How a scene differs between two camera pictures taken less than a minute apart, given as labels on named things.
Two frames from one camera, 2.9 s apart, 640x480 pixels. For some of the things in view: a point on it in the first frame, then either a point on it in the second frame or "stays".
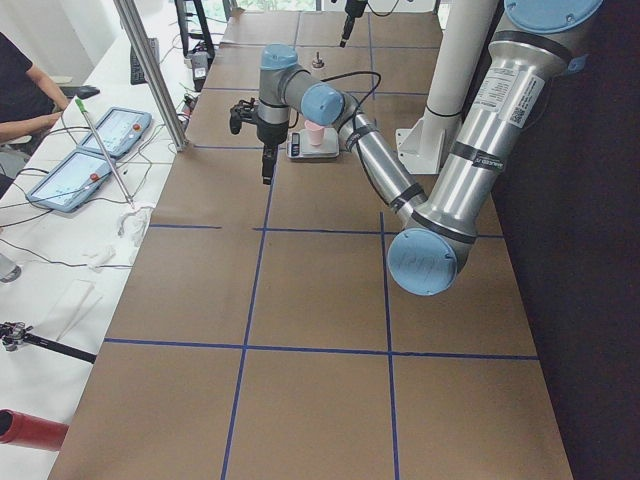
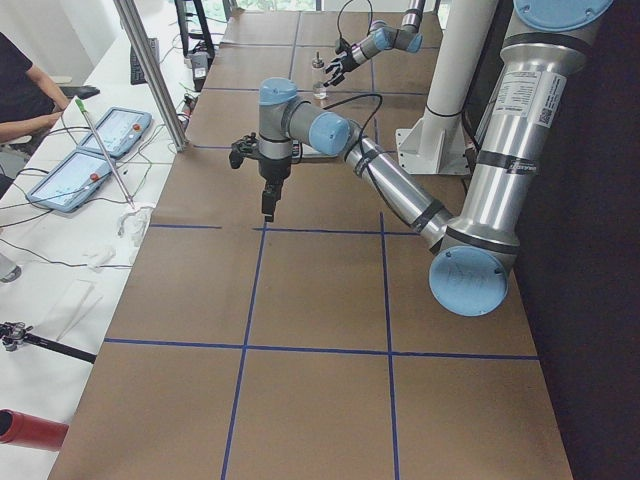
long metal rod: x=83 y=110 stays
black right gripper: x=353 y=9 → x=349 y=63
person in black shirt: x=29 y=101 stays
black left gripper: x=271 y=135 → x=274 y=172
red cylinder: x=25 y=431 stays
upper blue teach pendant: x=121 y=131 stays
